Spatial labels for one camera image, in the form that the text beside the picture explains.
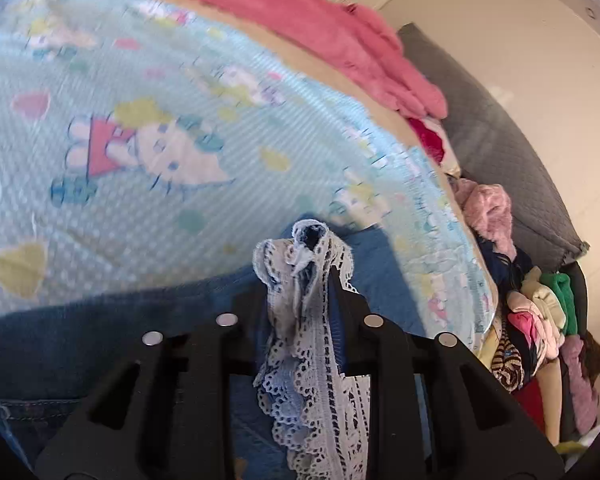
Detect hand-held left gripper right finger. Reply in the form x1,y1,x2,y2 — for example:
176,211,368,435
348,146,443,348
327,266,565,480

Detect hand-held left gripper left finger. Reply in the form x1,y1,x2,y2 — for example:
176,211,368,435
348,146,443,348
34,277,273,480

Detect blue denim pants lace hem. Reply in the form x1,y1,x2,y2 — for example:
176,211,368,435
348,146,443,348
0,217,431,480

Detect cartoon cat printed blanket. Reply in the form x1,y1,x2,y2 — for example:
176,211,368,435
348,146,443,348
0,0,501,356

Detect red cloth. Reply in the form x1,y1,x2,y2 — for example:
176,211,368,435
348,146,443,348
407,117,461,171

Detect pile of assorted clothes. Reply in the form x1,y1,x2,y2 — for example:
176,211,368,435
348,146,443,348
475,240,600,448

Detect grey quilted headboard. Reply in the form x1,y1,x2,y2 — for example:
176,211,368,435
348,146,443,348
397,22,591,271

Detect pink duvet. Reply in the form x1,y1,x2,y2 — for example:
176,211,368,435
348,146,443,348
30,0,448,121

